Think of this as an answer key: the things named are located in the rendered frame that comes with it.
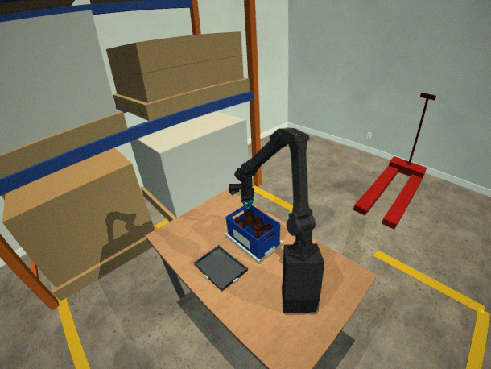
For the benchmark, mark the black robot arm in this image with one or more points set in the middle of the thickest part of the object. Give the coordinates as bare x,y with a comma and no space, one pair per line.
301,219

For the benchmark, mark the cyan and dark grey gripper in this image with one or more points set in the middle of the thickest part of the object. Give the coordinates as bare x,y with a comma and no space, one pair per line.
248,198

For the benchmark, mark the blue bottle crate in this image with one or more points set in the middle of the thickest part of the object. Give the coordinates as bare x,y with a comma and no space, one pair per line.
255,246

